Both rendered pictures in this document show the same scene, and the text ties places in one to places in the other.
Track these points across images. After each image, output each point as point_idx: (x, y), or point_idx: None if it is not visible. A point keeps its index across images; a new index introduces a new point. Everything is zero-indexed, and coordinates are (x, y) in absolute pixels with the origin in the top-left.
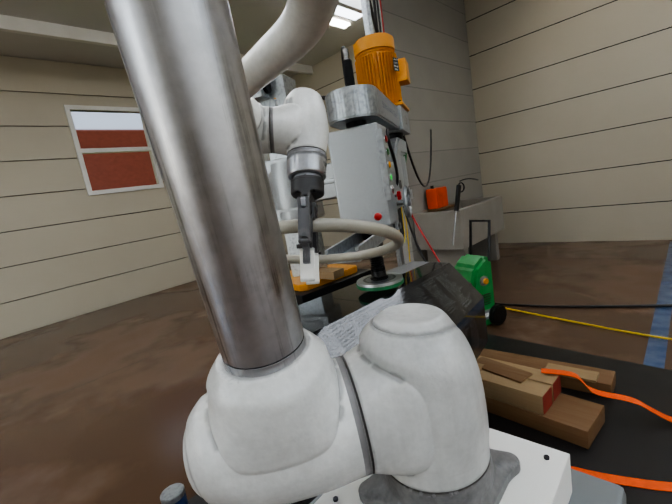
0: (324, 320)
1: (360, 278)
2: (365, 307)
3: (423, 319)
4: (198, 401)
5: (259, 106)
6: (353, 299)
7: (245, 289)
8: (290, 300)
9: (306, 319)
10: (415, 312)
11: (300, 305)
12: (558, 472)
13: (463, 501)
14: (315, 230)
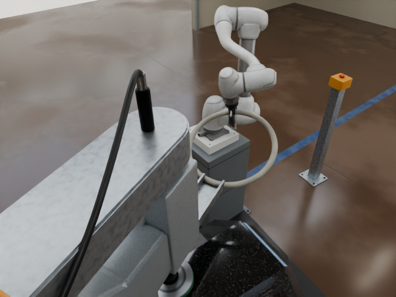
0: (231, 236)
1: (185, 290)
2: (196, 247)
3: (213, 96)
4: (256, 104)
5: (246, 69)
6: (201, 269)
7: None
8: None
9: (244, 245)
10: (213, 98)
11: (252, 284)
12: (190, 127)
13: None
14: None
